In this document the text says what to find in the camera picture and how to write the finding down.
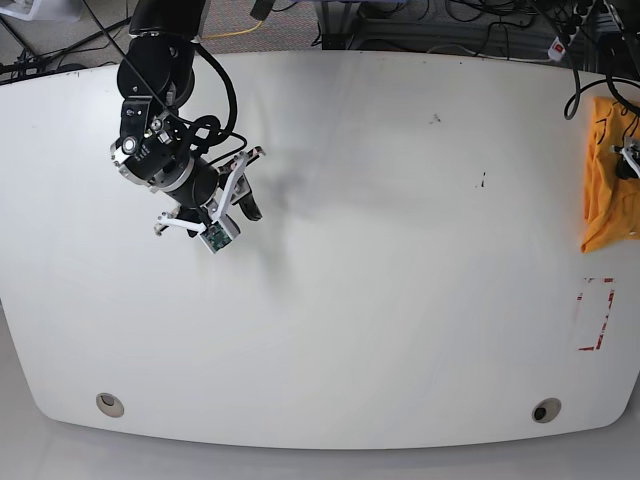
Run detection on right table cable grommet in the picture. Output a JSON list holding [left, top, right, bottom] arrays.
[[531, 398, 562, 424]]

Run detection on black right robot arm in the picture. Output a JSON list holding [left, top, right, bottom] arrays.
[[111, 1, 263, 251]]

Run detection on white power strip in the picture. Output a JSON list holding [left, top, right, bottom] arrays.
[[547, 0, 597, 62]]

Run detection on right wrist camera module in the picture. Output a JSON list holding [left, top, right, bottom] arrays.
[[199, 215, 241, 254]]

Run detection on table cable grommet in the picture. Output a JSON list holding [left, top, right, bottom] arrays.
[[96, 393, 124, 418], [531, 398, 562, 424]]

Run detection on orange T-shirt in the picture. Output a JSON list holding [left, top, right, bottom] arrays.
[[580, 97, 639, 254]]

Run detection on aluminium frame base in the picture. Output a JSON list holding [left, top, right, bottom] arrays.
[[314, 1, 362, 50]]

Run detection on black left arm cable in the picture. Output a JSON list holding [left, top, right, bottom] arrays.
[[537, 0, 640, 139]]

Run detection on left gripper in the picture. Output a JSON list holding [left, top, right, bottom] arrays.
[[612, 139, 640, 180]]

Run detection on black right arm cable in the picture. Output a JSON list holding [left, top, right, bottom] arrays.
[[192, 44, 249, 151]]

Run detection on red tape rectangle marking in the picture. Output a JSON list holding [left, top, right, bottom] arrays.
[[572, 277, 616, 352]]

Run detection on left table cable grommet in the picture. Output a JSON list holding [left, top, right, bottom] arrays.
[[96, 393, 124, 418]]

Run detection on yellow cable on floor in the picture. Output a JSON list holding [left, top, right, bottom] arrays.
[[202, 19, 262, 41]]

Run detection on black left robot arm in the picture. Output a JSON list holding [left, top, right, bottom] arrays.
[[604, 1, 639, 180]]

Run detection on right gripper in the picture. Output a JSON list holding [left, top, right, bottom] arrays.
[[154, 146, 266, 235]]

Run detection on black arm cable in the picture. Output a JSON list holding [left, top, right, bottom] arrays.
[[537, 0, 640, 139], [192, 44, 249, 151]]

